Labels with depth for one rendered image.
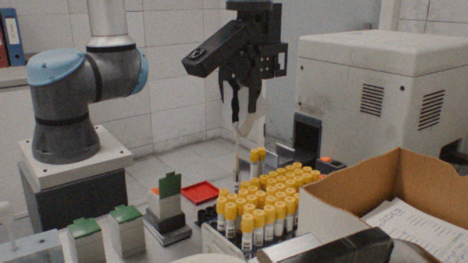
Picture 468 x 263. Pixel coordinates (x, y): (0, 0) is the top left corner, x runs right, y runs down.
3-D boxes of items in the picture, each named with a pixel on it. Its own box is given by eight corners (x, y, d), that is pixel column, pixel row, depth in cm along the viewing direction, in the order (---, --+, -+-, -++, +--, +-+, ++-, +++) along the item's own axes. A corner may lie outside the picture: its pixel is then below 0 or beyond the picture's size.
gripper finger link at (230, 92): (260, 129, 68) (263, 77, 64) (232, 136, 64) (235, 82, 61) (248, 124, 70) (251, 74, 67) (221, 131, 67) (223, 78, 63)
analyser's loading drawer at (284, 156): (304, 152, 95) (306, 132, 93) (325, 161, 90) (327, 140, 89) (238, 174, 84) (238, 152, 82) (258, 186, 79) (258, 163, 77)
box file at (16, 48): (19, 59, 239) (9, 7, 228) (26, 65, 219) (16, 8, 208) (5, 60, 235) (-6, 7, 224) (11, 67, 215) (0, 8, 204)
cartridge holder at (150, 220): (168, 212, 73) (167, 195, 72) (192, 236, 66) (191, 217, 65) (141, 221, 70) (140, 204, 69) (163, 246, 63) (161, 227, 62)
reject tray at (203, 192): (206, 183, 84) (205, 179, 84) (224, 195, 79) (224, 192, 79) (178, 192, 80) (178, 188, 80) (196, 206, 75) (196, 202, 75)
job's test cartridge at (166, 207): (170, 212, 71) (168, 181, 68) (182, 224, 67) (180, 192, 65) (150, 219, 68) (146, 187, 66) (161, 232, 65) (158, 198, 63)
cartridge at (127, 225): (134, 236, 66) (131, 201, 64) (146, 250, 62) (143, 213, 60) (111, 245, 64) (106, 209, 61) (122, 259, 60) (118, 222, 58)
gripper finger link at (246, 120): (276, 135, 65) (277, 80, 62) (249, 143, 61) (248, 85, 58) (264, 131, 67) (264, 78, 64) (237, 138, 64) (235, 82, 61)
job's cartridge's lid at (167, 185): (180, 168, 63) (182, 169, 62) (180, 192, 65) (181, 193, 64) (157, 174, 61) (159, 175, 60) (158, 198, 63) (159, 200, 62)
